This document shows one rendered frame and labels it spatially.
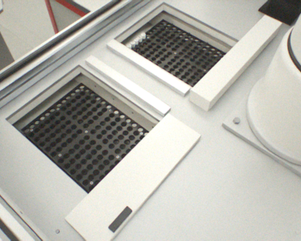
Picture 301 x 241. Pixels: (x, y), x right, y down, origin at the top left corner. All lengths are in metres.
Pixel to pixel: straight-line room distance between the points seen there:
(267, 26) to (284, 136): 0.33
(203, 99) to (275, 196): 0.22
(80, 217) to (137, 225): 0.09
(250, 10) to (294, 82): 0.44
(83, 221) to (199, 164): 0.23
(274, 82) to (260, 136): 0.11
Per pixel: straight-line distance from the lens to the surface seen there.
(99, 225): 0.51
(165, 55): 0.79
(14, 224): 0.40
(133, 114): 0.70
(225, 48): 0.85
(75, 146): 0.67
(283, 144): 0.59
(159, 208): 0.53
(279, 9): 0.93
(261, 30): 0.79
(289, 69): 0.50
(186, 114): 0.62
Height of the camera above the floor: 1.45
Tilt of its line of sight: 56 degrees down
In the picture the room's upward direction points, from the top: 2 degrees clockwise
